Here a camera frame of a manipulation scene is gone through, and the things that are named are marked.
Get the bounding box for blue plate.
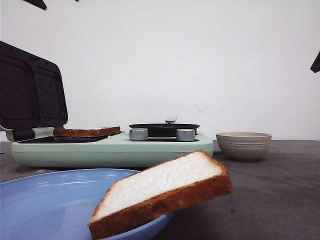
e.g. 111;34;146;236
0;168;176;240

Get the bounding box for toast bread slice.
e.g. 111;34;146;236
88;150;233;240
53;126;121;137

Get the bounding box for black frying pan green handle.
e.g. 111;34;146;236
129;115;200;138

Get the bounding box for silver control knob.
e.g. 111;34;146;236
176;128;196;142
129;128;149;141

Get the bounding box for mint green breakfast maker base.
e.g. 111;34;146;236
11;132;214;169

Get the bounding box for right silver control knob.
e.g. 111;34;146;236
176;128;196;142

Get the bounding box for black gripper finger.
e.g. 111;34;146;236
24;0;48;11
310;52;320;73

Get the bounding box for left silver control knob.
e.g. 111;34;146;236
129;128;149;141

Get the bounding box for beige ribbed bowl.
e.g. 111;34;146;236
216;132;272;162

